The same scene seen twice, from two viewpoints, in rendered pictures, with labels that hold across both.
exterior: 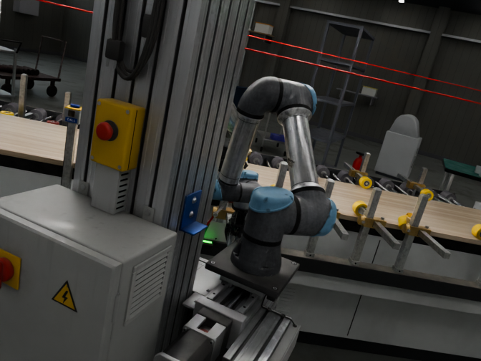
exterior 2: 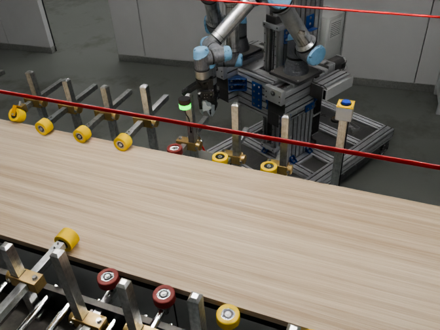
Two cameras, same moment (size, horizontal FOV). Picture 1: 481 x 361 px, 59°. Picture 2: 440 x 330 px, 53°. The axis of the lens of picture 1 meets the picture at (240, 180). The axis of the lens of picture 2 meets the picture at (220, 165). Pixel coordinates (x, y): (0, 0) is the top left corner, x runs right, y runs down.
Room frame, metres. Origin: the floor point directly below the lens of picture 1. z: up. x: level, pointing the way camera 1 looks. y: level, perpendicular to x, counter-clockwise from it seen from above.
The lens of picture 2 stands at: (3.64, 1.18, 2.18)
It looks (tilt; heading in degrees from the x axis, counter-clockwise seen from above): 37 degrees down; 211
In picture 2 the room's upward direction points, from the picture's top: 3 degrees counter-clockwise
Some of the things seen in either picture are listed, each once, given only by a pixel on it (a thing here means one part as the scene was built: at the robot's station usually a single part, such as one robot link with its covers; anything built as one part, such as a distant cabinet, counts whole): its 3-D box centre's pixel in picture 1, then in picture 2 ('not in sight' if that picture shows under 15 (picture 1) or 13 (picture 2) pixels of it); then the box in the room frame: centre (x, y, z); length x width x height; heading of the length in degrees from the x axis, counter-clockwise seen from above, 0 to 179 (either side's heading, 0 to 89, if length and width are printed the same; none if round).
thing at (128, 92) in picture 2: (330, 215); (107, 110); (2.05, -0.48, 0.95); 0.50 x 0.04 x 0.04; 7
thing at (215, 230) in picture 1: (211, 230); (201, 157); (1.98, 0.08, 0.75); 0.26 x 0.01 x 0.10; 97
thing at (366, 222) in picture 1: (371, 221); (70, 107); (2.11, -0.71, 0.94); 0.14 x 0.06 x 0.05; 97
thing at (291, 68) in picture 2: not in sight; (296, 62); (1.32, 0.37, 1.09); 0.15 x 0.15 x 0.10
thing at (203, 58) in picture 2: not in sight; (201, 58); (1.91, 0.09, 1.30); 0.09 x 0.08 x 0.11; 143
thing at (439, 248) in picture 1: (428, 238); (44, 93); (2.04, -0.99, 0.94); 0.37 x 0.03 x 0.03; 7
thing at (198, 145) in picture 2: (225, 213); (189, 144); (2.01, 0.04, 0.84); 0.14 x 0.06 x 0.05; 97
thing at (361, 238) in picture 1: (363, 230); (76, 116); (2.10, -0.69, 0.89); 0.04 x 0.04 x 0.48; 7
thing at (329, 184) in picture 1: (318, 223); (112, 123); (2.07, -0.44, 0.89); 0.04 x 0.04 x 0.48; 7
